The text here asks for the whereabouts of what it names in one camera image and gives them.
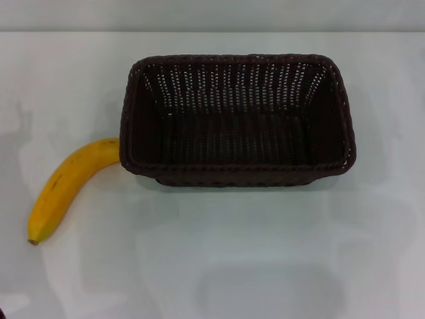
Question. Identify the dark brown woven basket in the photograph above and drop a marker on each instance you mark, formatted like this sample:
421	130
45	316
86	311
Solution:
232	172

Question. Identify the yellow banana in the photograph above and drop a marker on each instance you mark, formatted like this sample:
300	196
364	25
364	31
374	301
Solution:
63	186

